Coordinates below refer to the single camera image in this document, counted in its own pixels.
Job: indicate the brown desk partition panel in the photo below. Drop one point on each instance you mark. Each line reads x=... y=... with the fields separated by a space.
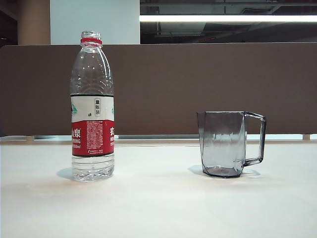
x=173 y=86

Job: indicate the beige partition foot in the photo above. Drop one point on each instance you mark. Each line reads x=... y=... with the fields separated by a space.
x=29 y=138
x=306 y=137

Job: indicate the white ceiling light strip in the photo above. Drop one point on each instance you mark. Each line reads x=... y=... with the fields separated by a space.
x=223 y=18

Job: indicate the clear red-label water bottle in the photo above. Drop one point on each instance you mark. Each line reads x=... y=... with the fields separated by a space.
x=92 y=134

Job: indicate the beige round column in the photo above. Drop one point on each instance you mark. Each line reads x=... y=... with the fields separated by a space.
x=33 y=22

